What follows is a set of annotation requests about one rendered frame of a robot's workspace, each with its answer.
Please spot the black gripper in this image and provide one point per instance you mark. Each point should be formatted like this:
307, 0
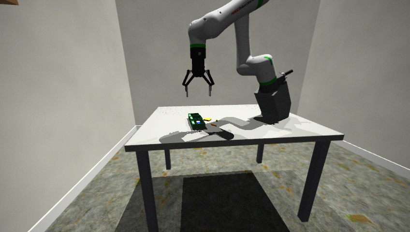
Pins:
198, 70

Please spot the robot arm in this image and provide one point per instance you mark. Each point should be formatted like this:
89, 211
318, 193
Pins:
214, 23

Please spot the green rack of bins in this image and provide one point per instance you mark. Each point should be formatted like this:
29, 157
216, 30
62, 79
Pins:
193, 118

